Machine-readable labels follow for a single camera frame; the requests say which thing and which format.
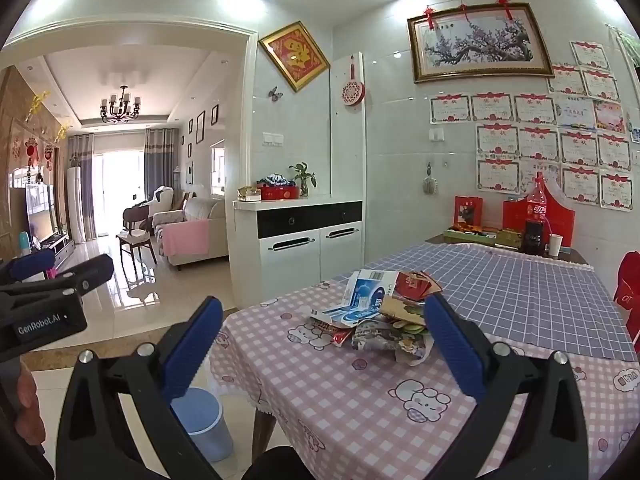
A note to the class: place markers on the white covered armchair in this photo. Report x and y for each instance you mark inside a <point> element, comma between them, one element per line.
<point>162,200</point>

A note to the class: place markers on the pink checked tablecloth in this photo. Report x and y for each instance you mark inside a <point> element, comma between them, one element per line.
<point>350,410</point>

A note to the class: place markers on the small red paper wall decoration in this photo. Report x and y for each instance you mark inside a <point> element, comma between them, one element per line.
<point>50,152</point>

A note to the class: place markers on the cartoon printed plastic bag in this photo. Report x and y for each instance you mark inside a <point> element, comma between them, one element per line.
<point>380,342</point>

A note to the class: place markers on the green tray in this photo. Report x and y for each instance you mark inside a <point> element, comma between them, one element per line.
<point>465,235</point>

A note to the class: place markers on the white television stand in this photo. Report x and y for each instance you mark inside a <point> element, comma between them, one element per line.
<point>60,250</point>

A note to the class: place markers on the red chair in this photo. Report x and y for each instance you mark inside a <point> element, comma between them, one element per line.
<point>629,290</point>

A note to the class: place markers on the framed plum blossom painting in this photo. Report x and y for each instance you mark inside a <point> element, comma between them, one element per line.
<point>480,42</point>

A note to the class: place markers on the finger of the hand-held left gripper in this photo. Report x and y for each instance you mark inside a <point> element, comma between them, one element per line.
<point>92,270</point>
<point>35,262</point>

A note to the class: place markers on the black chandelier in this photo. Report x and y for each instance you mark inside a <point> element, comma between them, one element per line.
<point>120,107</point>

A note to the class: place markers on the grey striped curtain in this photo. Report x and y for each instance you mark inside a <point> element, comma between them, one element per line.
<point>80,185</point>
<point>157,160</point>

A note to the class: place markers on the blue and white cloth bundle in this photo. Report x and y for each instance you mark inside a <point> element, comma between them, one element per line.
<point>275,180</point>

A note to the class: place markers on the red gift bag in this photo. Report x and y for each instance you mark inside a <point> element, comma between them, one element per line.
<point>562,220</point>

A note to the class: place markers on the red paper packets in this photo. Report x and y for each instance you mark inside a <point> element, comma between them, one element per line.
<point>412,287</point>

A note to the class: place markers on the person's left hand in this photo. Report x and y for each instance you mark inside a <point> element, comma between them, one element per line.
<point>29,400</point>

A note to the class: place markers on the blue and white carton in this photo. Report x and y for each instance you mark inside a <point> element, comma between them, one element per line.
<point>360,300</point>

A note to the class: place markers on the beige sofa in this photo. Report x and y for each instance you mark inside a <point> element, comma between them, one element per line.
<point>200,212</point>

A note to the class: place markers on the white wall socket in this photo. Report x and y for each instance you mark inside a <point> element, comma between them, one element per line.
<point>436,135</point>

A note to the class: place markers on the white cabinet with black drawers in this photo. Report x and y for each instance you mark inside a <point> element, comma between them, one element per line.
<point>300,270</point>

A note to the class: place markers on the brown cardboard piece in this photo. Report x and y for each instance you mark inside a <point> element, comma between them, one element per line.
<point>400,310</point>

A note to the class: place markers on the group of wall picture frames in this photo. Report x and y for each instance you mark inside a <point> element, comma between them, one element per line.
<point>200,127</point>

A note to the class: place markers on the red gift box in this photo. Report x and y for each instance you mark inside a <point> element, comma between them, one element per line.
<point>280,193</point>

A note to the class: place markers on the yellow flower wall decoration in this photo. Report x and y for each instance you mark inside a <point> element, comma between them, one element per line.
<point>41,101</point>
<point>63,132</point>

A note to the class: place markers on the gold patterned box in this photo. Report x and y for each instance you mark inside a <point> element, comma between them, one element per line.
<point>509,238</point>

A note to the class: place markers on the television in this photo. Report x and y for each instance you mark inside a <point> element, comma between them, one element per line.
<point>40,210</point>

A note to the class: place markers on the dark wooden chair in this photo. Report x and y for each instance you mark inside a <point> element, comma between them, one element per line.
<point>135,237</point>

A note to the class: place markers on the white light switch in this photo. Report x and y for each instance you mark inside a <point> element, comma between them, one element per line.
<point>272,138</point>

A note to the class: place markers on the pink blanket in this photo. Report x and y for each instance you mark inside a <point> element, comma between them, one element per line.
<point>185,237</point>

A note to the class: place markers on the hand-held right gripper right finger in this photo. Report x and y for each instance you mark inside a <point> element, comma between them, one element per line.
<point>452,345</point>

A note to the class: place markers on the white paper cup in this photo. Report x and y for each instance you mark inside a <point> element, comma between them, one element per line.
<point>556,246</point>

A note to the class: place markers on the butterfly wall decoration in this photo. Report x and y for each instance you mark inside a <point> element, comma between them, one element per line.
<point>273,93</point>

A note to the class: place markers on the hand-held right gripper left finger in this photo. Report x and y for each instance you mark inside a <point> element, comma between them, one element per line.
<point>192,350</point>

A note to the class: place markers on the round red hanging ornament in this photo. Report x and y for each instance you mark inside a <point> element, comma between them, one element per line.
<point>353,92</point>

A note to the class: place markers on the red photo frame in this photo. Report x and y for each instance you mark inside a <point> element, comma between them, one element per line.
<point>468,212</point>

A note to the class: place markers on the light blue plastic bin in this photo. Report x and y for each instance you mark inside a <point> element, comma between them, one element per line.
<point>210,435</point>

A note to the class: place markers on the gold coloured box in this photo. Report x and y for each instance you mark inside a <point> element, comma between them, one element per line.
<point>248,194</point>

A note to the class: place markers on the hanging wall brush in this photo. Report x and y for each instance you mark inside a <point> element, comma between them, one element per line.
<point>428,184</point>

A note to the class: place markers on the small green potted plant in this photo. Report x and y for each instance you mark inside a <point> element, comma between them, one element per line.
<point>302,176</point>

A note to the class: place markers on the cola bottle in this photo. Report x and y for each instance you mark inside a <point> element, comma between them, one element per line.
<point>535,220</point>

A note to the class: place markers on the white standing air conditioner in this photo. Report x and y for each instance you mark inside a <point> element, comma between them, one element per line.
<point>75,205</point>

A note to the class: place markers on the wooden table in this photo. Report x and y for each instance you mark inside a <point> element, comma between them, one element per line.
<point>262,440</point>

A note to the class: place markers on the red and gold framed picture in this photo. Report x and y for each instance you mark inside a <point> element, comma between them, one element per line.
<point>294,56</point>

